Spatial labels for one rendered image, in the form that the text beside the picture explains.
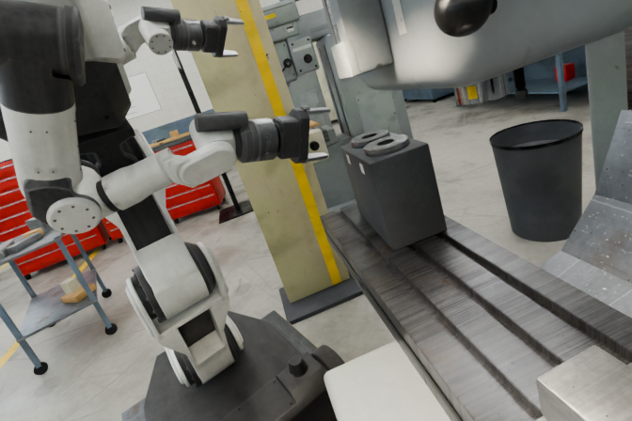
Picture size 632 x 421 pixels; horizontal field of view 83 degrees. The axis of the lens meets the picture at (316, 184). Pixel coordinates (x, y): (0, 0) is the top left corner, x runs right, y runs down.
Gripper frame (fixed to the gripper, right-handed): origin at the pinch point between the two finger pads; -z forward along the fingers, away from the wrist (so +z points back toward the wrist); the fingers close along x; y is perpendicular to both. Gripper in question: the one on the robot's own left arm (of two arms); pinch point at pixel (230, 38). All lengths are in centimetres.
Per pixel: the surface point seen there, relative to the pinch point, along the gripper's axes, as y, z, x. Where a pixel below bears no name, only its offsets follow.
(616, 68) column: -86, -22, 41
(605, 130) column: -91, -26, 32
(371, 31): -81, 31, 41
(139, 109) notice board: 647, -150, -505
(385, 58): -82, 30, 39
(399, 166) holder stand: -75, 2, 14
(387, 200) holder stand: -78, 4, 8
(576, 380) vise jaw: -109, 26, 29
